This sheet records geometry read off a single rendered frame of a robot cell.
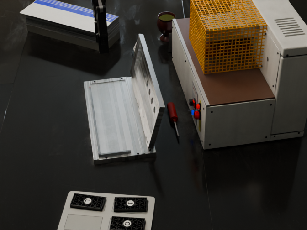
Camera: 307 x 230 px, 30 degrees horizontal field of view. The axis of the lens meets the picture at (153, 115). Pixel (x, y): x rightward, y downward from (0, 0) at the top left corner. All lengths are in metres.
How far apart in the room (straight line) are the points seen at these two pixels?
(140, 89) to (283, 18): 0.55
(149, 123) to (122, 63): 0.51
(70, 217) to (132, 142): 0.36
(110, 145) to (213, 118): 0.36
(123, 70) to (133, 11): 0.48
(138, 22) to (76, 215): 1.15
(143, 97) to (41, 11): 0.74
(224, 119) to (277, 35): 0.31
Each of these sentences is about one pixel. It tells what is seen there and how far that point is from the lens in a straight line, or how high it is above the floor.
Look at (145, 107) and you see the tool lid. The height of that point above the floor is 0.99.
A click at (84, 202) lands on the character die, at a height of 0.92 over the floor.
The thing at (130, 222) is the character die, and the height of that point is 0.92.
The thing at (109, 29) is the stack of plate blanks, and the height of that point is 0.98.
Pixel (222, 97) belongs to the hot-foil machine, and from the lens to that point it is 1.85.
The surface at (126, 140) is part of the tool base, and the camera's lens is 1.95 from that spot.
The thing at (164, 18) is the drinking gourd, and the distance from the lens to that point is 2.44.
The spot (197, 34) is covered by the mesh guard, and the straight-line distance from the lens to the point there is 1.96.
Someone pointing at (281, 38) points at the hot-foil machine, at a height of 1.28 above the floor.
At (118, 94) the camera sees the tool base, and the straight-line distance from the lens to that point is 2.15.
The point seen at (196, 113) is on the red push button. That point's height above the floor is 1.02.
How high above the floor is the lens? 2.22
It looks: 40 degrees down
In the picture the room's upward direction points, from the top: 1 degrees counter-clockwise
